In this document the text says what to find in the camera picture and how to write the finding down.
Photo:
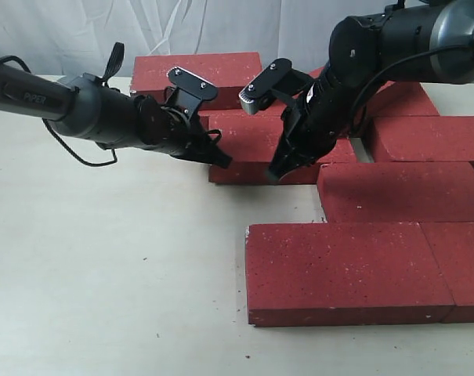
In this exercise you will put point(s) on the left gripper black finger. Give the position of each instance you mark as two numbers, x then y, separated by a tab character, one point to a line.
221	159

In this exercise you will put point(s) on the front large red brick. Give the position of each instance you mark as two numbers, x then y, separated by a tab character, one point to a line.
341	274

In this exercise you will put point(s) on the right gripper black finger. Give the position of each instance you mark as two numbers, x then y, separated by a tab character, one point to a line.
281	165

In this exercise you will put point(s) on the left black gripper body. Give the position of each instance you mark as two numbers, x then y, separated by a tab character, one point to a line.
170	131

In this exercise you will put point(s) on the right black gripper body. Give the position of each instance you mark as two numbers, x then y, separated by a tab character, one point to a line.
319	116

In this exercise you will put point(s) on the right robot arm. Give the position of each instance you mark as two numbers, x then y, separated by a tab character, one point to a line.
432	43

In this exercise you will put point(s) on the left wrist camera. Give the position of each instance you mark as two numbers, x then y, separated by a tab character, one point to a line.
189	91

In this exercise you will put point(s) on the far-right edge red brick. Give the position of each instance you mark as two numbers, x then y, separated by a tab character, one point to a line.
421	139

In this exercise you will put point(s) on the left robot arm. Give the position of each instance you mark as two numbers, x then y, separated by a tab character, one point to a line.
85	107

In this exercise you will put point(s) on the grey fabric backdrop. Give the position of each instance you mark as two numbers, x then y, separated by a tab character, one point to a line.
72	37

